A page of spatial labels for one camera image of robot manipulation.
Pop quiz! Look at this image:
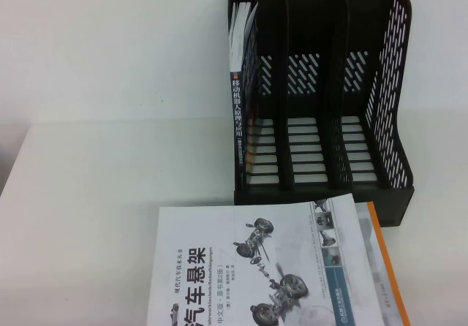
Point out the dark-spined mobile robot book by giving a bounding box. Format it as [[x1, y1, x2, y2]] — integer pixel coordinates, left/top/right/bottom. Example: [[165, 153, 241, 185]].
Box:
[[227, 0, 261, 192]]

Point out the black plastic book stand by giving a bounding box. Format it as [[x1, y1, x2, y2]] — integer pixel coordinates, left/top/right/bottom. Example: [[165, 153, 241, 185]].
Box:
[[226, 0, 416, 228]]

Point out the white car suspension book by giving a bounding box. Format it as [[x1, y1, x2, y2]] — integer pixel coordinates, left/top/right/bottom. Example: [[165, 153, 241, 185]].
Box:
[[146, 194, 362, 326]]

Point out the orange-bordered ROS2 programming book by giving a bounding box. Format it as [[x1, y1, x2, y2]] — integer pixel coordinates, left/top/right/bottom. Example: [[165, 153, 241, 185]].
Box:
[[351, 200, 412, 326]]

